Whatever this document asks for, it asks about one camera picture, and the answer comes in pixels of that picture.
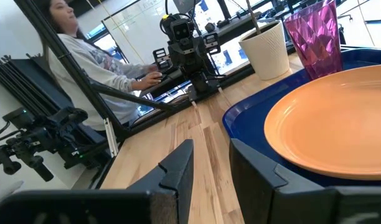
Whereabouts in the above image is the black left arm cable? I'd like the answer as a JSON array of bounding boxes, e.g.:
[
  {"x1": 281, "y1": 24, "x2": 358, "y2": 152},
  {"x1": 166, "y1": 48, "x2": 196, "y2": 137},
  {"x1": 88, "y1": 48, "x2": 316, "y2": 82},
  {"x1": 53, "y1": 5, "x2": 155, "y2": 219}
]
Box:
[{"x1": 159, "y1": 0, "x2": 197, "y2": 34}]

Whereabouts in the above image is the black aluminium table frame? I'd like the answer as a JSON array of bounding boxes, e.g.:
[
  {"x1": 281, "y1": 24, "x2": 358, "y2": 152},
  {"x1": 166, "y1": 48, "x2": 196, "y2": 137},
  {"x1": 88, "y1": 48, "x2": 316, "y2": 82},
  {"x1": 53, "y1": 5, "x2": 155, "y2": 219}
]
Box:
[{"x1": 13, "y1": 0, "x2": 299, "y2": 141}]

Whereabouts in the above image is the dark blue serving tray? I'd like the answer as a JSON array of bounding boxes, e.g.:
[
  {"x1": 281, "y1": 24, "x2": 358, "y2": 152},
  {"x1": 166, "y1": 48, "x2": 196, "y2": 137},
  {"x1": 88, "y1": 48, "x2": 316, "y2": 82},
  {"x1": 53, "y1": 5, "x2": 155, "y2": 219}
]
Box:
[{"x1": 222, "y1": 48, "x2": 381, "y2": 187}]

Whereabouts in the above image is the person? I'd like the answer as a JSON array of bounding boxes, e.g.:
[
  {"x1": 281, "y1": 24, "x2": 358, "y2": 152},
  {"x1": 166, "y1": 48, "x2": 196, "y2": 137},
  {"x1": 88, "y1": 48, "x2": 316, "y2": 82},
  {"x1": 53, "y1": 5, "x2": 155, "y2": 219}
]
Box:
[{"x1": 37, "y1": 0, "x2": 163, "y2": 131}]

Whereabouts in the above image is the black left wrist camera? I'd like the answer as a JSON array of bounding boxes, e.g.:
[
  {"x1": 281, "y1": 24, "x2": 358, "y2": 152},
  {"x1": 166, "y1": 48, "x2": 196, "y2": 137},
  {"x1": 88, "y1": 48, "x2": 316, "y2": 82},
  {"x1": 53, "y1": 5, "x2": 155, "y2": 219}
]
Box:
[{"x1": 168, "y1": 14, "x2": 194, "y2": 43}]

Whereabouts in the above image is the white ribbed plant pot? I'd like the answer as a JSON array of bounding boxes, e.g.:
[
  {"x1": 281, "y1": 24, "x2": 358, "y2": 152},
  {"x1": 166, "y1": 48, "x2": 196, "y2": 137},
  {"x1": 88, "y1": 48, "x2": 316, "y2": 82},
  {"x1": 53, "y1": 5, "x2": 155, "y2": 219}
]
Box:
[{"x1": 238, "y1": 20, "x2": 290, "y2": 81}]

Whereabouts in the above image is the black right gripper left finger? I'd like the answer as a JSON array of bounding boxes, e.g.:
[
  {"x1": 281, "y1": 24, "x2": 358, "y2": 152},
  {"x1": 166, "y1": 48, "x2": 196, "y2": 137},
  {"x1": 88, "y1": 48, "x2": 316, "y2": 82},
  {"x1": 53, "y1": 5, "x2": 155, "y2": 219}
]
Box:
[{"x1": 0, "y1": 139, "x2": 194, "y2": 224}]

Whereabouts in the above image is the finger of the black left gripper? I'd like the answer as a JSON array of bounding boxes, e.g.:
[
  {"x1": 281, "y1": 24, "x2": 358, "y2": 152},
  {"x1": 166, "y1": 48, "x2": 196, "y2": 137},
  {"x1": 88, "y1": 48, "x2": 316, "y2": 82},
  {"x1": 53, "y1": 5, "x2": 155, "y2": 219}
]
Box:
[
  {"x1": 202, "y1": 32, "x2": 222, "y2": 55},
  {"x1": 152, "y1": 47, "x2": 172, "y2": 71}
]

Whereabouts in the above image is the black camera mount rig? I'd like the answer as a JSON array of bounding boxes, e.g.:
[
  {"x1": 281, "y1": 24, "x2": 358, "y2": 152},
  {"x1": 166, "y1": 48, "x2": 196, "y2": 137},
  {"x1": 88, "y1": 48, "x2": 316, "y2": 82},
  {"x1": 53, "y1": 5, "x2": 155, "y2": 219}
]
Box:
[{"x1": 0, "y1": 106, "x2": 112, "y2": 183}]

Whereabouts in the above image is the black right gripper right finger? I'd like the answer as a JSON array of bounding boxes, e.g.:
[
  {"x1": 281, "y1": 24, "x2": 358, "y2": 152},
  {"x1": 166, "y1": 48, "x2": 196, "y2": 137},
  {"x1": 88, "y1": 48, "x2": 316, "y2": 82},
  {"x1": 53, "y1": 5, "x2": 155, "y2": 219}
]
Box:
[{"x1": 229, "y1": 138, "x2": 381, "y2": 224}]

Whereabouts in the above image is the person's hand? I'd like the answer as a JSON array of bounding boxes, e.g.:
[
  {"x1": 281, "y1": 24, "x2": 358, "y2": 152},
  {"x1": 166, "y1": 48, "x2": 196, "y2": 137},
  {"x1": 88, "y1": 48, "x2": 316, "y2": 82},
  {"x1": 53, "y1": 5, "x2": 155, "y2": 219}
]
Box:
[{"x1": 131, "y1": 70, "x2": 163, "y2": 91}]

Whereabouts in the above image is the purple faceted plastic cup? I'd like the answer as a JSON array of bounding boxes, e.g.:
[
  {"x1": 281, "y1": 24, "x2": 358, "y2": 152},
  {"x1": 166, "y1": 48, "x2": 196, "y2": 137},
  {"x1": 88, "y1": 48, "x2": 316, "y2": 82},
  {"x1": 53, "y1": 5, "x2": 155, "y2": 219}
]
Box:
[{"x1": 283, "y1": 0, "x2": 344, "y2": 81}]

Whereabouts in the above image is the white frame bracket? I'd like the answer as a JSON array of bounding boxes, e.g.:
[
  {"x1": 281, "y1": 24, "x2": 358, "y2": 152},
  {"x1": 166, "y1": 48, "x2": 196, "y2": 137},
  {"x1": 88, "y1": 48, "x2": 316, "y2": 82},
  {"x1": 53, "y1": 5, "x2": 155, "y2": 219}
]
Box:
[{"x1": 103, "y1": 118, "x2": 120, "y2": 158}]

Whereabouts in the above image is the black folding panel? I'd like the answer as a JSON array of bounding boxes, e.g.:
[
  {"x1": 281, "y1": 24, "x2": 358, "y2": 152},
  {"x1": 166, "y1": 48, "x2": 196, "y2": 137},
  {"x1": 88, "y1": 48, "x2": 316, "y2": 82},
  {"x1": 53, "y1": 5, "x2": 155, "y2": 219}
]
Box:
[{"x1": 0, "y1": 54, "x2": 75, "y2": 116}]

